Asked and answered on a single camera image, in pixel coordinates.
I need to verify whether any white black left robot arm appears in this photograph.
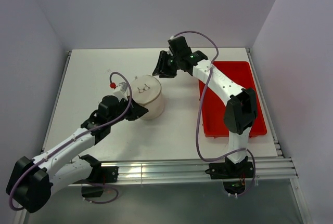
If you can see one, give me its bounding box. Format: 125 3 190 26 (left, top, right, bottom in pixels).
6 96 149 213

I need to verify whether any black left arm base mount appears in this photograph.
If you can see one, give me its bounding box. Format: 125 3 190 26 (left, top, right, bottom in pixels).
79 166 119 202

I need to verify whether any red plastic tray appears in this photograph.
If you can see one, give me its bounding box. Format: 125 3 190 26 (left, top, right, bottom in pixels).
201 61 267 138

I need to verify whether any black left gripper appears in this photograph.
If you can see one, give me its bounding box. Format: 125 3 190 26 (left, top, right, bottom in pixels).
108 95 148 126

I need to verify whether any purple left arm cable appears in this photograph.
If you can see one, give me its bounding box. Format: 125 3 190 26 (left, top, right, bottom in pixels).
7 72 135 210

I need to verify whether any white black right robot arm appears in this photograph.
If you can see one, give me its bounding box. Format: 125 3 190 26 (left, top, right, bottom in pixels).
152 36 258 177

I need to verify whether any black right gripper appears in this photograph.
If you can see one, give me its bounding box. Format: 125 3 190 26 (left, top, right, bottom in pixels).
152 50 181 78

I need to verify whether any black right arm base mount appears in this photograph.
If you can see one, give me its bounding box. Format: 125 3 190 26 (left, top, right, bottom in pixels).
204 161 256 194

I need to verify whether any aluminium front rail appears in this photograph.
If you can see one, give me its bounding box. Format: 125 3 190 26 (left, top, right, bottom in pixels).
67 156 299 187

